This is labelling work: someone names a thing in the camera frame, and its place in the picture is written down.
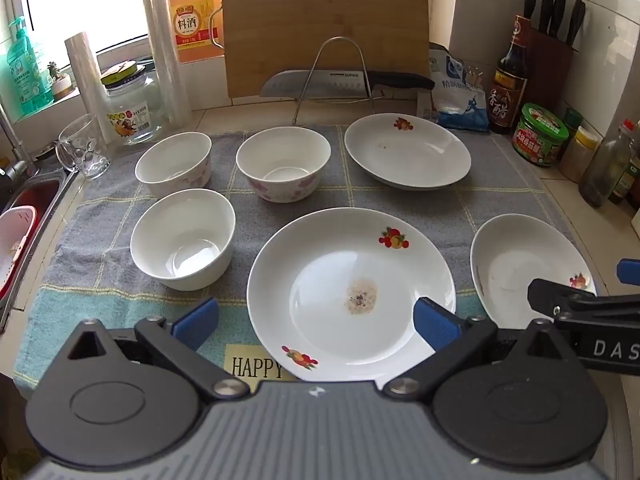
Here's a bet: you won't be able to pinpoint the red cap glass bottle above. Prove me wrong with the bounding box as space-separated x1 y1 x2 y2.
579 120 636 209

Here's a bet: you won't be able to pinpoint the green soap pump bottle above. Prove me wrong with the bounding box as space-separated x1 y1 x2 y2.
5 16 55 112

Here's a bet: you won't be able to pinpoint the bamboo cutting board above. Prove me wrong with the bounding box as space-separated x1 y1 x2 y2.
221 0 432 99

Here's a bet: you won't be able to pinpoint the dark vinegar bottle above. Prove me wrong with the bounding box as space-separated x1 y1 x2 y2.
492 15 530 135

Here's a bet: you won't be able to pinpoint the red label sauce bottle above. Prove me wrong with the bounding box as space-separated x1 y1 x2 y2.
607 152 640 206

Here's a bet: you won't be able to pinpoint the black handled kitchen knife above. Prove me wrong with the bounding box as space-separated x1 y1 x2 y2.
259 71 436 99

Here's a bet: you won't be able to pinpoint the metal wire rack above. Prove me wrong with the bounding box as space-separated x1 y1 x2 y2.
292 37 387 127

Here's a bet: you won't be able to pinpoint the yellow lid spice jar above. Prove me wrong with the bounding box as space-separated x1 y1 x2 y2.
558 126 600 184

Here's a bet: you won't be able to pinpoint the dark red knife block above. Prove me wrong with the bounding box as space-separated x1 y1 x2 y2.
522 25 582 117

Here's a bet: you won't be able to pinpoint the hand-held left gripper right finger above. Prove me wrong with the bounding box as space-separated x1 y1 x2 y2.
382 296 566 403

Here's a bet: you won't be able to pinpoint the orange cooking wine jug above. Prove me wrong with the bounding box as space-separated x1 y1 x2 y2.
166 0 226 65

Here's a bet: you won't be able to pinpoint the grey checked towel mat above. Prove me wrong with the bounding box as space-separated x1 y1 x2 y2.
12 125 581 392

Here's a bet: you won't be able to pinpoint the small potted plant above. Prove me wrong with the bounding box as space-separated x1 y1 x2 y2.
47 60 77 102

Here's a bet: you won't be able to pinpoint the short plastic wrap roll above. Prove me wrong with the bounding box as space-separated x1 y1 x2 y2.
65 32 114 133

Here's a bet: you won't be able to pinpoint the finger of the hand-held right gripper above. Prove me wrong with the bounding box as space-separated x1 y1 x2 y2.
527 277 640 318
616 258 640 284

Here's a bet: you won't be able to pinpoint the white blue salt bag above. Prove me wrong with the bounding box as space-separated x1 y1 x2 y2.
427 42 491 134

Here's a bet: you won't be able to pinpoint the tall plastic wrap roll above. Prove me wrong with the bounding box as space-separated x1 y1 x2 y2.
141 0 194 129

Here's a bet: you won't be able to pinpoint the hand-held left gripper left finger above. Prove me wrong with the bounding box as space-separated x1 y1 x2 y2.
67 297 251 403

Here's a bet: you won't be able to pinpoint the plain white bowl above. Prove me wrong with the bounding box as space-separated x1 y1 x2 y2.
130 188 236 291

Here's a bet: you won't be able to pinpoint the clear glass mug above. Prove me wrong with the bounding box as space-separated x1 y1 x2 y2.
56 113 112 181

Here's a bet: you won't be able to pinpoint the white bowl pink flowers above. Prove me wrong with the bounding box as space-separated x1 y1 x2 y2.
236 126 332 203
135 131 213 199

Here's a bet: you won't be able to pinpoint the glass jar yellow-green lid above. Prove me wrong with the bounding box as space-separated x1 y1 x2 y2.
101 61 166 146

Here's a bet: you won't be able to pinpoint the green lid sauce jar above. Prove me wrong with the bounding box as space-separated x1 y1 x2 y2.
511 103 570 168

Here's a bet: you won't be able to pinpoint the metal faucet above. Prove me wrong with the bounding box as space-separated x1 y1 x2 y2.
0 105 39 197

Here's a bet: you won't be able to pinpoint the pink colander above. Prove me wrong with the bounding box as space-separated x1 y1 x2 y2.
0 206 39 302

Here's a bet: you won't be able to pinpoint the stained white plate fruit print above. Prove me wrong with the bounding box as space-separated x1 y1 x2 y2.
246 207 457 383

